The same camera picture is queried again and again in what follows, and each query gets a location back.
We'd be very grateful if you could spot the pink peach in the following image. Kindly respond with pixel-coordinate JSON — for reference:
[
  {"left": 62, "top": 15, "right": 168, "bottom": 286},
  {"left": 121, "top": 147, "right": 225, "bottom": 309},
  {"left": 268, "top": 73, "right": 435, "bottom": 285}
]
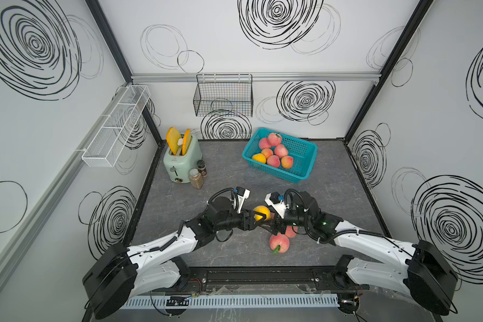
[
  {"left": 269, "top": 233, "right": 290, "bottom": 254},
  {"left": 285, "top": 226, "right": 297, "bottom": 238},
  {"left": 258, "top": 138, "right": 271, "bottom": 150},
  {"left": 274, "top": 144, "right": 288, "bottom": 158},
  {"left": 267, "top": 132, "right": 283, "bottom": 147},
  {"left": 266, "top": 155, "right": 281, "bottom": 169}
]

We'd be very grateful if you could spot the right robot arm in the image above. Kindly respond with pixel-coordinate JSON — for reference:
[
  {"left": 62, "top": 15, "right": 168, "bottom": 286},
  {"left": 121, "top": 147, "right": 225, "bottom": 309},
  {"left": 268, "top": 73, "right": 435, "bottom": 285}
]
[{"left": 265, "top": 189, "right": 458, "bottom": 316}]

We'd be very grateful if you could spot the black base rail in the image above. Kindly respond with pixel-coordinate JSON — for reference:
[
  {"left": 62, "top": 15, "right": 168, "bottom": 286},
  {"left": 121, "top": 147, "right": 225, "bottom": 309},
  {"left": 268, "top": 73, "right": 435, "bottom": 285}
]
[{"left": 170, "top": 266, "right": 370, "bottom": 292}]

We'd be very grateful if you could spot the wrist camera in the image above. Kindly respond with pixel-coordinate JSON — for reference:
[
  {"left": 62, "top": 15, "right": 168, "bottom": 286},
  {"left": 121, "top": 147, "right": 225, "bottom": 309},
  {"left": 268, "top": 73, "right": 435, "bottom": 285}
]
[
  {"left": 265, "top": 192, "right": 287, "bottom": 219},
  {"left": 234, "top": 186, "right": 250, "bottom": 213}
]

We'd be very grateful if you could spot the right yellow toast slice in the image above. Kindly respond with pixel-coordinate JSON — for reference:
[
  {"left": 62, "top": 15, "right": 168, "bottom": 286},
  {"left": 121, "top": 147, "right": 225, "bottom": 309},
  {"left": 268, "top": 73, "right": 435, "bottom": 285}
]
[{"left": 181, "top": 129, "right": 192, "bottom": 156}]

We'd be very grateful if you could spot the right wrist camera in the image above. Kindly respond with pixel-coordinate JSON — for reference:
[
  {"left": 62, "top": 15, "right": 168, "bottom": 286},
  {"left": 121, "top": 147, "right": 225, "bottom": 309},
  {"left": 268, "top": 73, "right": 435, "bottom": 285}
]
[{"left": 265, "top": 192, "right": 287, "bottom": 219}]

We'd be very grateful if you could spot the black wire wall basket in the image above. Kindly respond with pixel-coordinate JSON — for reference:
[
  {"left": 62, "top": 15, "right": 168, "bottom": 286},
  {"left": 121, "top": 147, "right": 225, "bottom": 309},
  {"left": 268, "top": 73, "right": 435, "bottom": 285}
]
[{"left": 193, "top": 73, "right": 254, "bottom": 118}]

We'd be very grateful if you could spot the teal plastic basket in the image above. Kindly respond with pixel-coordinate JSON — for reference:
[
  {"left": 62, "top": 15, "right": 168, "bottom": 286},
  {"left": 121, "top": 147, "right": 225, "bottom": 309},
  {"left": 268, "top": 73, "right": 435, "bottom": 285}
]
[{"left": 242, "top": 127, "right": 318, "bottom": 183}]

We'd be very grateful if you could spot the orange peach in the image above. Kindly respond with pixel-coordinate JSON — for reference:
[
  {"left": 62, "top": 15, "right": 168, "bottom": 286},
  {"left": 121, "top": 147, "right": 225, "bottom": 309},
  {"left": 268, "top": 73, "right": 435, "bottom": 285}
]
[
  {"left": 280, "top": 155, "right": 294, "bottom": 169},
  {"left": 261, "top": 148, "right": 274, "bottom": 159}
]

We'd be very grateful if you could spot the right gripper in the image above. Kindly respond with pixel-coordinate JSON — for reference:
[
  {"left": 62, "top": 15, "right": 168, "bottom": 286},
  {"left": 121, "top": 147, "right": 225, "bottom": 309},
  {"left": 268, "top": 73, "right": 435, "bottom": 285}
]
[{"left": 258, "top": 204, "right": 311, "bottom": 236}]

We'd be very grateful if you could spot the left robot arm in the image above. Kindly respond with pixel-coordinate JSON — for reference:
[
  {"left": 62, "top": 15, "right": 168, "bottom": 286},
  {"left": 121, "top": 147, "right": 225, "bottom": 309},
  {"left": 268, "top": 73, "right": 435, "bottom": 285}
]
[{"left": 83, "top": 197, "right": 271, "bottom": 319}]

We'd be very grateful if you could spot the yellow pepper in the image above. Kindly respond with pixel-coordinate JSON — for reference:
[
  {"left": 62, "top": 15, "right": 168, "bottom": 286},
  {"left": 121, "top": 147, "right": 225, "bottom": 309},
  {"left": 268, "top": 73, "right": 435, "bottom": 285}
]
[
  {"left": 252, "top": 153, "right": 266, "bottom": 164},
  {"left": 253, "top": 205, "right": 272, "bottom": 221}
]

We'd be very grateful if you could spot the mint green toaster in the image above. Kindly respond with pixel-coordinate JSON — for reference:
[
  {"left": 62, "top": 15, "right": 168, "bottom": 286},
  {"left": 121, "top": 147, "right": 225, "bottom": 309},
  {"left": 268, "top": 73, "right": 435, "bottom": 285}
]
[{"left": 163, "top": 136, "right": 203, "bottom": 183}]

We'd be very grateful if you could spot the left yellow toast slice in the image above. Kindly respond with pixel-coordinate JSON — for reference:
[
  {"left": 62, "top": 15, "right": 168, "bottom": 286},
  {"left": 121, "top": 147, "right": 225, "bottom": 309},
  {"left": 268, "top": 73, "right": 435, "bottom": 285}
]
[{"left": 166, "top": 127, "right": 182, "bottom": 155}]

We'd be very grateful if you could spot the white slotted cable duct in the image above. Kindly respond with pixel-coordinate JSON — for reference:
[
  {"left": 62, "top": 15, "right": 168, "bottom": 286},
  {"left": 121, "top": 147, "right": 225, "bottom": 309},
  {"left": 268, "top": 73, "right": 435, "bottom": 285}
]
[{"left": 122, "top": 294, "right": 339, "bottom": 310}]

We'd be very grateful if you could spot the white wire wall shelf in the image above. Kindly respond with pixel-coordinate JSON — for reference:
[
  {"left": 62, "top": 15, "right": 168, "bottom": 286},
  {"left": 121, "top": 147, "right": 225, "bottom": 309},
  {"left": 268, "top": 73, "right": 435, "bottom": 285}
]
[{"left": 82, "top": 85, "right": 150, "bottom": 168}]

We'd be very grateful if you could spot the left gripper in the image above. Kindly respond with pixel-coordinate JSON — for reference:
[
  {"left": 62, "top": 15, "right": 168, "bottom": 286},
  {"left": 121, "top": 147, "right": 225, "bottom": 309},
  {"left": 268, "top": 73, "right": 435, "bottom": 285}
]
[{"left": 213, "top": 207, "right": 266, "bottom": 233}]

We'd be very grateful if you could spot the yellow toast slice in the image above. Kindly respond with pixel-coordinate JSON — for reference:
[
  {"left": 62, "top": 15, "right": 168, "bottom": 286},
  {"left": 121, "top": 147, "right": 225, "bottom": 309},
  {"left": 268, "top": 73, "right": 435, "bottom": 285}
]
[
  {"left": 166, "top": 127, "right": 182, "bottom": 155},
  {"left": 181, "top": 129, "right": 192, "bottom": 156}
]

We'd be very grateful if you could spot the silver cap spice jar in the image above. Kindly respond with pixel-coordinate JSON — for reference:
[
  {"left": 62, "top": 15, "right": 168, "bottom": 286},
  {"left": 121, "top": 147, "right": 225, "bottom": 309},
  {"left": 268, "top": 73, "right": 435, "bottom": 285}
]
[{"left": 189, "top": 169, "right": 204, "bottom": 189}]

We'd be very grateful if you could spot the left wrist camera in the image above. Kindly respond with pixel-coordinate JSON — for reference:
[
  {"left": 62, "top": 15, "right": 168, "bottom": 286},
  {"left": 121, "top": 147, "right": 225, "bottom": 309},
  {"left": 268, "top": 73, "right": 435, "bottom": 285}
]
[{"left": 234, "top": 186, "right": 250, "bottom": 213}]

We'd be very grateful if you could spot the black cap spice bottle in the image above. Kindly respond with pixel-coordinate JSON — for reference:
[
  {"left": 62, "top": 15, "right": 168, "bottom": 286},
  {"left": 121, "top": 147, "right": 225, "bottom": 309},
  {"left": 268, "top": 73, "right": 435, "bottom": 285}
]
[{"left": 197, "top": 160, "right": 207, "bottom": 178}]

